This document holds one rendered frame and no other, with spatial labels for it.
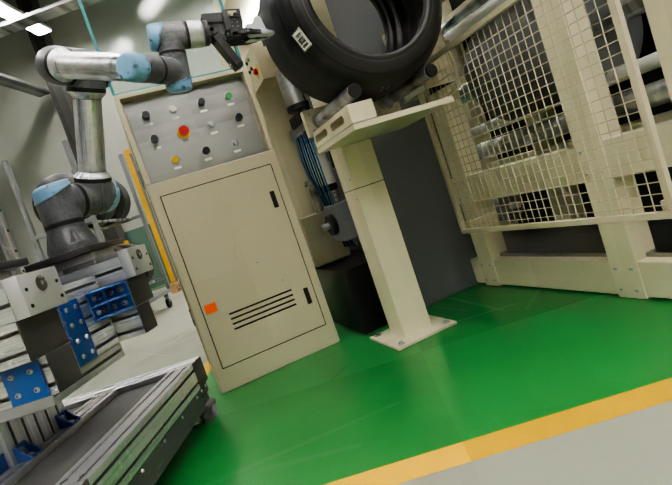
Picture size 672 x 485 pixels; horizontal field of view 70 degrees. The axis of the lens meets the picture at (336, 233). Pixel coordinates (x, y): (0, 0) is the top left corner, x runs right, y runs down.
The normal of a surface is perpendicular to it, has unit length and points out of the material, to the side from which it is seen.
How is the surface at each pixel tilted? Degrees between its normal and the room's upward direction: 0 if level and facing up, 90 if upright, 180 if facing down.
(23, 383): 90
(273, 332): 90
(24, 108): 90
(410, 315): 90
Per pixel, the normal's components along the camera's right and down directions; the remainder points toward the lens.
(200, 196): 0.33, -0.04
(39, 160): -0.03, 0.08
